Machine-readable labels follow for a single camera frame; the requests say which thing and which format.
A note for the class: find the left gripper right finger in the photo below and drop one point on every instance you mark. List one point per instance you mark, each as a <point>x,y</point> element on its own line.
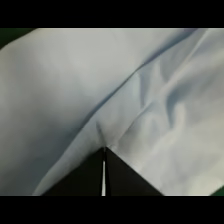
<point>128,181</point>

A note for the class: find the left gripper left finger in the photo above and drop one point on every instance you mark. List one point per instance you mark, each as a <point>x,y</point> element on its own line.
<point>85,179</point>

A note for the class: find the light blue shirt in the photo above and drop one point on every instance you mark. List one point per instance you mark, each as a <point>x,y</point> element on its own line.
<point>100,83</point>

